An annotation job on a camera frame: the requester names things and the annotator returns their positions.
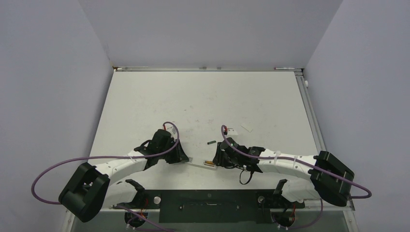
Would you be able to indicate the aluminium frame rail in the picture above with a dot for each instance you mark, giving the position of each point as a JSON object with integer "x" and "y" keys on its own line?
{"x": 312, "y": 128}
{"x": 207, "y": 69}

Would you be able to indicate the aluminium frame rail back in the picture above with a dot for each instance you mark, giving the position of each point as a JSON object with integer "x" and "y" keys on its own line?
{"x": 207, "y": 69}

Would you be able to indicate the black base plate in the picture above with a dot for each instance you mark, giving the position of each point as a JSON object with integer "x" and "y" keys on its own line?
{"x": 213, "y": 206}

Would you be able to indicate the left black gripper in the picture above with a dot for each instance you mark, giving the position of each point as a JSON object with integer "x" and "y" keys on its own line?
{"x": 179, "y": 156}

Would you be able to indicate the aluminium frame rail right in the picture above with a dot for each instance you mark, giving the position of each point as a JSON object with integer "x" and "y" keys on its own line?
{"x": 312, "y": 128}

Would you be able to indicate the white remote control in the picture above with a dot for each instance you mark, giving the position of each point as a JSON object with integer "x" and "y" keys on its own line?
{"x": 198, "y": 162}

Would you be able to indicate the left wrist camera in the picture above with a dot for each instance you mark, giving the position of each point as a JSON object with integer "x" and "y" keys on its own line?
{"x": 172, "y": 130}

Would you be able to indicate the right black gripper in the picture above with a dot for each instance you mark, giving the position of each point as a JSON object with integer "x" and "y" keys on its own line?
{"x": 220, "y": 160}

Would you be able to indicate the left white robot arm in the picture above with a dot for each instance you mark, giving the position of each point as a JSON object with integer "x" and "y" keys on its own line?
{"x": 93, "y": 187}

